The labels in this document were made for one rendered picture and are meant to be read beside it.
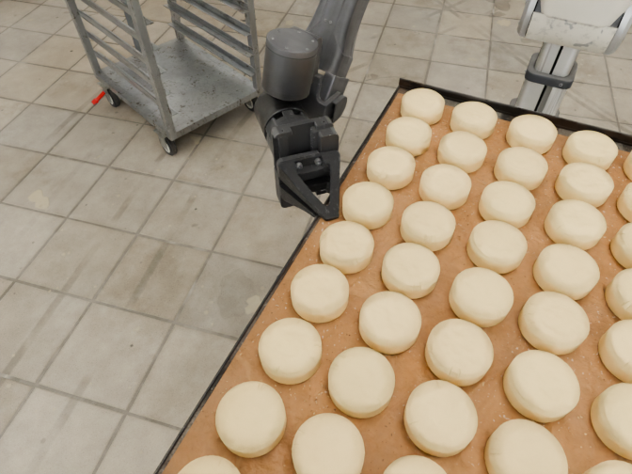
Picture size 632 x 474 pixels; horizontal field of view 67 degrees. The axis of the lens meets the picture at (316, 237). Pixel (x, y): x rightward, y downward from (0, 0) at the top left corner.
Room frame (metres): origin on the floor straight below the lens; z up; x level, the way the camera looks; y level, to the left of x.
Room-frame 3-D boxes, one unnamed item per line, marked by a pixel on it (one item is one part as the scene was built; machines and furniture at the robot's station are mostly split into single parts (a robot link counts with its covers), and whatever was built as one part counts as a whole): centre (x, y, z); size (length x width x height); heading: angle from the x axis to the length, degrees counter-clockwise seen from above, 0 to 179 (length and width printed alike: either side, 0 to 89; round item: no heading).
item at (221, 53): (2.05, 0.49, 0.24); 0.64 x 0.03 x 0.03; 44
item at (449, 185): (0.35, -0.13, 1.02); 0.05 x 0.05 x 0.02
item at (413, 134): (0.43, -0.10, 1.02); 0.05 x 0.05 x 0.02
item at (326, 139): (0.36, 0.00, 1.01); 0.09 x 0.07 x 0.07; 19
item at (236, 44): (2.05, 0.49, 0.33); 0.64 x 0.03 x 0.03; 44
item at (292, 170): (0.36, 0.00, 0.99); 0.09 x 0.07 x 0.07; 19
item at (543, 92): (1.06, -0.58, 0.53); 0.11 x 0.11 x 0.40; 64
